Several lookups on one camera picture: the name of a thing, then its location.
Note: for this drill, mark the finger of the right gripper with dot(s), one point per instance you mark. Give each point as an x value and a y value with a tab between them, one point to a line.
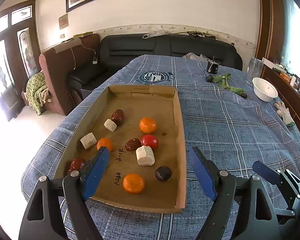
267	173

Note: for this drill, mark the wooden door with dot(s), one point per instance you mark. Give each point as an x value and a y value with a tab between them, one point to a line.
19	53

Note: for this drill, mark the dark brown round fruit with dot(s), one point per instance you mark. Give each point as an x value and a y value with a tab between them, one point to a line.
163	173

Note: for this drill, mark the white block far left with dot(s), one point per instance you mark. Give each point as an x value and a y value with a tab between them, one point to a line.
88	141

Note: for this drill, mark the wooden sideboard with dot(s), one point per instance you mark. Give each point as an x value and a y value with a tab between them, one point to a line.
270	44

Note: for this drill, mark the orange tangerine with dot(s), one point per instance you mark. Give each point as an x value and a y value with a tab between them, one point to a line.
148	125
133	183
104	142

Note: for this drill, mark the white bowl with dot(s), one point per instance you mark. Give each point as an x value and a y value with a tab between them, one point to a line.
264	90

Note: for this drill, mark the blue plaid tablecloth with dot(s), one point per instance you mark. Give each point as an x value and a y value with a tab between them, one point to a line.
231	131

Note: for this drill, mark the cardboard tray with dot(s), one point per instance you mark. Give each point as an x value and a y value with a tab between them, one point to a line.
160	103

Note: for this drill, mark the white block beside date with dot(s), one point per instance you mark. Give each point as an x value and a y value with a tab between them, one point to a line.
110	125

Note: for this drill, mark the red tomato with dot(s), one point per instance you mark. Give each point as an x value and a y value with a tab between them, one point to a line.
150	140

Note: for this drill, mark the brown armchair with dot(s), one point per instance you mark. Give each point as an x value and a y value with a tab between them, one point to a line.
75	56

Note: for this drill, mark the small red date upper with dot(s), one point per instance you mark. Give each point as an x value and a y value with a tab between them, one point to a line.
118	117

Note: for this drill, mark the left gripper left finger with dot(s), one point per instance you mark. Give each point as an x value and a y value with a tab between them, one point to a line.
42	218

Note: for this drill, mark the large white cylinder block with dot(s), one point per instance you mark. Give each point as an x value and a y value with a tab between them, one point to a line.
145	156

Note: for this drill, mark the green patterned cloth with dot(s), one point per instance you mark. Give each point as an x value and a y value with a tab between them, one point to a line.
37	92

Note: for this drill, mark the clear plastic container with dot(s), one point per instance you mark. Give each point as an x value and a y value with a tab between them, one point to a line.
254	69

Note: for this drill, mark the black sofa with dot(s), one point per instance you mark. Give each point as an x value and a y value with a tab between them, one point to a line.
116	51

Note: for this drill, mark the small black device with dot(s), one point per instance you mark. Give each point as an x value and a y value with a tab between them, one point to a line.
212	66

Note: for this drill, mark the green cloth strip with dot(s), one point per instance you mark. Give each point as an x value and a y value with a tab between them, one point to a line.
223	82

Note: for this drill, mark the white work glove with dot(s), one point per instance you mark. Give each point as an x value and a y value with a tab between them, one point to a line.
284	113

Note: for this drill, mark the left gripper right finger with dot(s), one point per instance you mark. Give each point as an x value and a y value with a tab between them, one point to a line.
256	218

